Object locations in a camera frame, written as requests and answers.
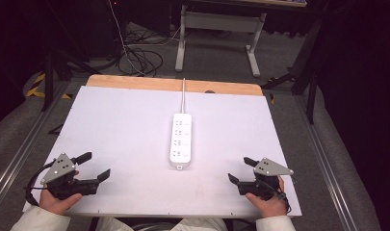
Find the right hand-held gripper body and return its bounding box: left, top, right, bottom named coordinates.
left=237, top=157, right=295, bottom=202

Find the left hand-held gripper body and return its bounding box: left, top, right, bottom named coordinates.
left=40, top=152, right=101, bottom=200

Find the person's right hand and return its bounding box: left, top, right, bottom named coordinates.
left=245, top=175, right=289, bottom=219

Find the person's left hand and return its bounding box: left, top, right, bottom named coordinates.
left=39, top=170, right=84, bottom=217

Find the white board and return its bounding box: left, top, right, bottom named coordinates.
left=22, top=85, right=303, bottom=219

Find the white power strip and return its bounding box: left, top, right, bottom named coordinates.
left=169, top=112, right=194, bottom=171

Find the black tripod stand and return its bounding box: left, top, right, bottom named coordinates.
left=260, top=17, right=324, bottom=125

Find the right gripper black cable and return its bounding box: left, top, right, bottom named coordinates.
left=255, top=178, right=293, bottom=214

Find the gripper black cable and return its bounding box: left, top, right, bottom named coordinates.
left=24, top=161, right=56, bottom=207
left=255, top=178, right=293, bottom=214

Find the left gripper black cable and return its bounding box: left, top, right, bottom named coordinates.
left=24, top=161, right=56, bottom=207

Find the aluminium rail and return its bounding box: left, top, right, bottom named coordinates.
left=293, top=93, right=358, bottom=231
left=0, top=80, right=71, bottom=211

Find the white power strip cable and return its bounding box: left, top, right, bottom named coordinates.
left=180, top=77, right=187, bottom=115

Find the black floor cable bundle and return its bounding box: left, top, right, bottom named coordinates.
left=117, top=29, right=165, bottom=78

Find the white floor cable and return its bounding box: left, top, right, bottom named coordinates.
left=107, top=0, right=147, bottom=77

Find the grey metal desk frame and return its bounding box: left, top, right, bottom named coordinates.
left=174, top=4, right=268, bottom=79

